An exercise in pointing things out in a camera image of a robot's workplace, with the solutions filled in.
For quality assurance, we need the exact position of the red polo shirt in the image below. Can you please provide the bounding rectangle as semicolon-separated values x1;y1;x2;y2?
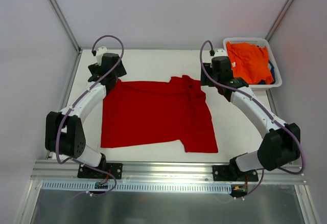
101;75;218;153

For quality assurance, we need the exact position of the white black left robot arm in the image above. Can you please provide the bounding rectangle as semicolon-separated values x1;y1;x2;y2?
45;51;127;178

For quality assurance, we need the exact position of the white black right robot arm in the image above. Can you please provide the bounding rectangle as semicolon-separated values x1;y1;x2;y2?
200;56;303;181

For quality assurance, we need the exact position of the orange t shirt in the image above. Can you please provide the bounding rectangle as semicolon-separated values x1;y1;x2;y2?
226;42;272;85

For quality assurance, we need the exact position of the blue t shirt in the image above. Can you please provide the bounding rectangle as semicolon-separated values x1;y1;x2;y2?
257;60;276;85

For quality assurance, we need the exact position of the white plastic laundry basket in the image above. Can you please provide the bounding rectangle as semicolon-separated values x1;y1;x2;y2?
223;37;282;90

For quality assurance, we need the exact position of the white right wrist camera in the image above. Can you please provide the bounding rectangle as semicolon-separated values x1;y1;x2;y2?
209;48;227;57

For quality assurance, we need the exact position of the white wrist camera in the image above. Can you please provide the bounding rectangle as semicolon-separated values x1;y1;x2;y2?
209;48;227;57
92;46;108;65

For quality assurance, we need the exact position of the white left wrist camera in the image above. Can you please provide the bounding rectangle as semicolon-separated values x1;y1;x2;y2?
92;46;108;65

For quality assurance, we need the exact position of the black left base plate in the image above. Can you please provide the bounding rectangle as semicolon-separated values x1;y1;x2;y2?
77;161;123;180

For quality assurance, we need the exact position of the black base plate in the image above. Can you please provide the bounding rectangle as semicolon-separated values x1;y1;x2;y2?
212;165;259;182
77;161;123;180

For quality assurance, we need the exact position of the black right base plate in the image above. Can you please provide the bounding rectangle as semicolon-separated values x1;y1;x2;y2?
212;165;259;182

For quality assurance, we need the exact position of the aluminium frame post left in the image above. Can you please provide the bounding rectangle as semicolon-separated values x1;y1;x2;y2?
48;0;81;53

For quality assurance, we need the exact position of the aluminium frame post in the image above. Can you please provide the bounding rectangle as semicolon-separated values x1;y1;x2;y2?
48;0;81;53
265;0;295;41

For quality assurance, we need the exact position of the aluminium mounting rail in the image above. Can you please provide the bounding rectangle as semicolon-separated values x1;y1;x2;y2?
30;160;308;185

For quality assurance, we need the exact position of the aluminium frame post right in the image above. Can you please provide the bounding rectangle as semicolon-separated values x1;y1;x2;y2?
265;0;295;41

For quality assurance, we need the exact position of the white slotted cable duct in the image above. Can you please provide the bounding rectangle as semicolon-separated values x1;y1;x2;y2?
41;180;232;194

